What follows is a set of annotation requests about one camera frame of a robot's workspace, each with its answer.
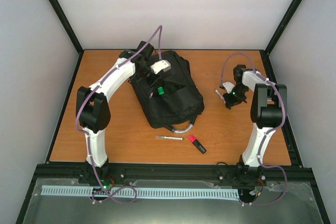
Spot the silver pen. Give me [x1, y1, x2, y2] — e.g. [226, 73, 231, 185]
[156, 135, 184, 141]

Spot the black corner post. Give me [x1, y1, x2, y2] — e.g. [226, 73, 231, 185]
[264, 0, 320, 54]
[33, 0, 85, 54]

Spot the pink black highlighter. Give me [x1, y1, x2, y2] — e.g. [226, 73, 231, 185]
[188, 135, 207, 154]

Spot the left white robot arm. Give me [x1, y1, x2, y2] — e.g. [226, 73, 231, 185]
[75, 41, 154, 184]

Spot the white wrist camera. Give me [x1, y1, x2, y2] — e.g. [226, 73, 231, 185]
[219, 82, 235, 93]
[150, 60, 171, 74]

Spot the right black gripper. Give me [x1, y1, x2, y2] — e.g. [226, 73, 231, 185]
[223, 83, 249, 109]

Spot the black aluminium frame rail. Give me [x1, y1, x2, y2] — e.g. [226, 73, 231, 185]
[34, 163, 314, 183]

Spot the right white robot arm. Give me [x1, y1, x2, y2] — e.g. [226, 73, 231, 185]
[221, 65, 287, 185]

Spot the left black corner post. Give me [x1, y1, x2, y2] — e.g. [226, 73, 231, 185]
[33, 0, 85, 54]

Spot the right black corner post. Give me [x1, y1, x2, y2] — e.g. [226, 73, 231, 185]
[264, 0, 320, 54]

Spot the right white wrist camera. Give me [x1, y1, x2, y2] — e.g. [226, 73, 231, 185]
[219, 82, 235, 93]

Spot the light blue cable duct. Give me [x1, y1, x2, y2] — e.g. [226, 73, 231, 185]
[40, 185, 239, 201]

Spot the black student bag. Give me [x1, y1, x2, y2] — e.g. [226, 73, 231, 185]
[129, 50, 204, 134]

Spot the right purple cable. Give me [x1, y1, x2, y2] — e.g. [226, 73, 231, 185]
[220, 52, 288, 206]

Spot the green black marker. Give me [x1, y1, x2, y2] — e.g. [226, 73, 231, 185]
[157, 87, 164, 95]

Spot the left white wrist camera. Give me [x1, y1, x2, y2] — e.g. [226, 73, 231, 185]
[150, 60, 171, 74]

